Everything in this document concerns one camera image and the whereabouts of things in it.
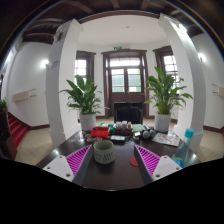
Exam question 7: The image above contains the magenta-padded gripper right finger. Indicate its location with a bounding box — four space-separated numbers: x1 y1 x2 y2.
132 143 183 186

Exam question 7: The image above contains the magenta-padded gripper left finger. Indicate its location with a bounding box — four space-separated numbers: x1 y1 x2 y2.
42 143 95 187

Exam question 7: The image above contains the clear bottle with teal cap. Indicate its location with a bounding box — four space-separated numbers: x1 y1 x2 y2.
171 128 195 168

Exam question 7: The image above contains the flat round red coaster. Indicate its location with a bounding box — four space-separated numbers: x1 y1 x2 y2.
129 155 139 168

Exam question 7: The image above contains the grey-green patterned cup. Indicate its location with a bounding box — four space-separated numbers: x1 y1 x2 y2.
92 139 116 165

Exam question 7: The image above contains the printed paper sheet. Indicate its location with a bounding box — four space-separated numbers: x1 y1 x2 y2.
151 131 181 148

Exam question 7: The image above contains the red box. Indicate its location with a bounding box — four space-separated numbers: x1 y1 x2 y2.
90 126 111 139

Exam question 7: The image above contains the small black box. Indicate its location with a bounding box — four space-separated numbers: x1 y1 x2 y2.
109 134 127 142

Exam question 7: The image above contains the black chair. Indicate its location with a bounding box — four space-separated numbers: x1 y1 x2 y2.
113 101 145 125

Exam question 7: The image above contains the potted plant in white pot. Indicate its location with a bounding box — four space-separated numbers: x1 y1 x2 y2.
144 66 194 133
59 74 103 132

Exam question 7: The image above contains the red-carpeted staircase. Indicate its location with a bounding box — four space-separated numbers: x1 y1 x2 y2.
8 113 29 149

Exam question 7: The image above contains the dark wooden double door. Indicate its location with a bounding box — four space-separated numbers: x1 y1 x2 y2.
101 49 150 118

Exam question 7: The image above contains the dark-framed window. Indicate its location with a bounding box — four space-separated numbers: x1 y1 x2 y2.
75 50 97 91
152 45 181 88

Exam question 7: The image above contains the white wall radiator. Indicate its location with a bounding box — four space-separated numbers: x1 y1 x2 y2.
212 83 224 98
11 88 37 103

